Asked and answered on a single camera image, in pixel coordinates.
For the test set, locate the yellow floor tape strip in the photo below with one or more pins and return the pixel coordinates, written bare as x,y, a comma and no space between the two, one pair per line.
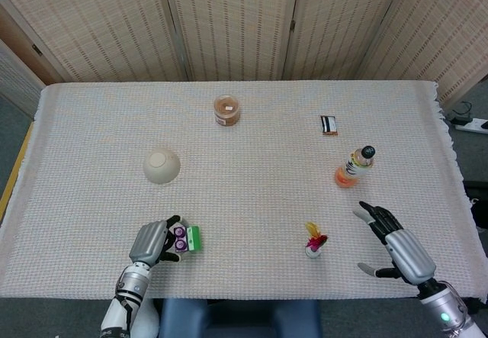
17,166

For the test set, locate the green toy building block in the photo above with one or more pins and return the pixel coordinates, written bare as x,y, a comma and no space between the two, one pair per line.
194,237

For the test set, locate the orange round plastic jar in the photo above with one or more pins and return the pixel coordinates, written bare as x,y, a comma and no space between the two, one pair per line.
227,111

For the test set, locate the black shoe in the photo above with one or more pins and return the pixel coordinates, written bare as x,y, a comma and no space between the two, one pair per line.
478,208

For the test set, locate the beige woven folding screen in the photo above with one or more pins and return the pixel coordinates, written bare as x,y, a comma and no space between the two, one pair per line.
236,25

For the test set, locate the colourful feather shuttlecock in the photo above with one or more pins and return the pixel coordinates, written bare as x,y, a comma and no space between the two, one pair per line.
314,242

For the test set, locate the white woven tablecloth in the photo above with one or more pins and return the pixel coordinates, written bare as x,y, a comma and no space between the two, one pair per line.
248,200

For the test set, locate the cream upturned bowl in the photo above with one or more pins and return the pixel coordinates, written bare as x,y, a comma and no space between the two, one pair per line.
162,168

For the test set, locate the white power strip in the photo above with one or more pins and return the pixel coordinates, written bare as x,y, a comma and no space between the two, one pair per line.
472,126

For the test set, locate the black white snack packet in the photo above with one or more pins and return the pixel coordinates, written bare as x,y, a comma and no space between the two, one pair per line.
328,125

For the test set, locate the purple toy block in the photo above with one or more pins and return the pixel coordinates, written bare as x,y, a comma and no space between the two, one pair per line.
180,239

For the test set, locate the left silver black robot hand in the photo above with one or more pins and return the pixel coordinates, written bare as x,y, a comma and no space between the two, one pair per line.
148,240

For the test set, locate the blue seat cushion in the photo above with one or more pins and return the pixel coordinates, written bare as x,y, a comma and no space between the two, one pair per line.
236,320

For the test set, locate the orange drink bottle black cap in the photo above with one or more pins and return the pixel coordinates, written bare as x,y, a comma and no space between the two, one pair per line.
352,168

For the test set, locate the white robot torso shell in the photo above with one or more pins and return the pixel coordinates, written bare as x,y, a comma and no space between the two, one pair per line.
146,322

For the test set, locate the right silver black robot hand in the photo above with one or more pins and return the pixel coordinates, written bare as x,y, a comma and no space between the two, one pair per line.
409,256

